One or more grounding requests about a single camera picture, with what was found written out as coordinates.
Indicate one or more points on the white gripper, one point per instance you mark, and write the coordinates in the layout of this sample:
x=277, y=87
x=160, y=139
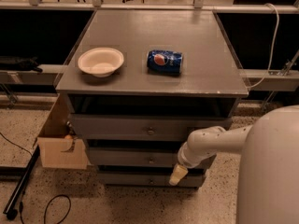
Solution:
x=186, y=160

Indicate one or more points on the grey drawer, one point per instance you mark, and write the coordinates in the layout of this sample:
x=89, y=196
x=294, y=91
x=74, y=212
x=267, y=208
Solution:
x=191, y=181
x=131, y=157
x=141, y=128

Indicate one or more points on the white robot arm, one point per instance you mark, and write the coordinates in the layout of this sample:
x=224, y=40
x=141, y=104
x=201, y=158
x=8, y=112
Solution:
x=268, y=180

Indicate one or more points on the grey bottom drawer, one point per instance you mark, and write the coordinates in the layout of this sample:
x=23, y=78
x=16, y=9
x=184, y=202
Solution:
x=191, y=181

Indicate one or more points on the grey drawer cabinet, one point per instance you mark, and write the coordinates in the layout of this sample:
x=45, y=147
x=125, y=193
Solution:
x=209, y=85

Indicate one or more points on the grey top drawer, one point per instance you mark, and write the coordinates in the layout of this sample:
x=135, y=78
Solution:
x=141, y=128

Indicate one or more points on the blue pepsi can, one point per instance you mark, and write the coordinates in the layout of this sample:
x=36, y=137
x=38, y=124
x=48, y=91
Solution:
x=165, y=61

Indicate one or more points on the cardboard box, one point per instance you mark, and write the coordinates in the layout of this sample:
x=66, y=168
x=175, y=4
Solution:
x=59, y=146

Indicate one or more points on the white paper bowl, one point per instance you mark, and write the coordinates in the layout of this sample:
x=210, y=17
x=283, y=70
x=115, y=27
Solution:
x=100, y=62

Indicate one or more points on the black floor bar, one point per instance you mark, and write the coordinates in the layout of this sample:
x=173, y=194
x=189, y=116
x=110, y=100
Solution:
x=23, y=173

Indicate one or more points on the black cloth bundle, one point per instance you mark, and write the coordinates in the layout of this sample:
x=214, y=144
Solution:
x=11, y=63

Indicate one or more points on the metal railing frame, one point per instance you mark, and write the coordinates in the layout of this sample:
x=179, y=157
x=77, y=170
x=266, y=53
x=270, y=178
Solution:
x=217, y=6

